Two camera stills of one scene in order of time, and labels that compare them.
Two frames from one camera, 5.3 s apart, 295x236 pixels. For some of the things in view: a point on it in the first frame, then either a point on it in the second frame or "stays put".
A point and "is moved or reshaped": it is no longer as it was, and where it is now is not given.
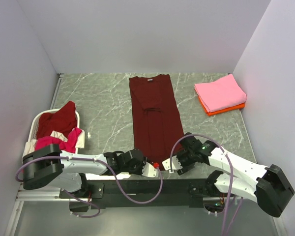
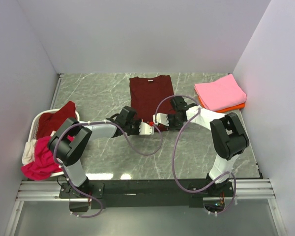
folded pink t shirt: (224, 93) stays put
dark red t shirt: (157, 128) is moved or reshaped
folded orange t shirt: (230, 109) stays put
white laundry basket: (33, 132) stays put
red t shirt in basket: (62, 122) stays put
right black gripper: (185, 168) to (170, 126)
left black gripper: (140, 171) to (137, 132)
